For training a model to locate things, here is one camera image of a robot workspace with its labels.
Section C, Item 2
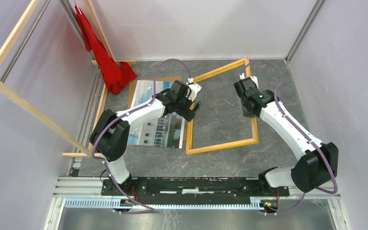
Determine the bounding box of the yellow picture frame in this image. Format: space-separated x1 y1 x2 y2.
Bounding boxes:
185 57 259 155

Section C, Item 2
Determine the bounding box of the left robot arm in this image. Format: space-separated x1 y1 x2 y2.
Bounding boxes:
90 80 202 195

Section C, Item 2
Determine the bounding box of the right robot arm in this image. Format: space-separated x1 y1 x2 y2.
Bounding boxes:
234 77 339 196

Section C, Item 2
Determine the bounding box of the building photo print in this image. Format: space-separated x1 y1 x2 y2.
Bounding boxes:
127 80 185 149

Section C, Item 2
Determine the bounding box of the brown cardboard backing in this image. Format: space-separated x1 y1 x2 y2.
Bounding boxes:
128 75 188 147

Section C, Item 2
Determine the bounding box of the red cloth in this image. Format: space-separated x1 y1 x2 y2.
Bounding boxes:
75 5 137 94

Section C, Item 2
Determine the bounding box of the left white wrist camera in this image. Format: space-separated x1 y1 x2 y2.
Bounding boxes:
186 78 202 102

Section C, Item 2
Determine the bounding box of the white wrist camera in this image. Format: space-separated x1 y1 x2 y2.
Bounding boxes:
239 73 259 88
186 78 202 102

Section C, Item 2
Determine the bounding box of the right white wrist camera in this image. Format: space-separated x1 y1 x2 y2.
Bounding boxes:
239 73 259 88

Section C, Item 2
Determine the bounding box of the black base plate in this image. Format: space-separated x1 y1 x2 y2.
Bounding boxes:
101 177 290 206

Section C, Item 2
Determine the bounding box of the aluminium rail base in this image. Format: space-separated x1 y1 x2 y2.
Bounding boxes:
44 177 350 230

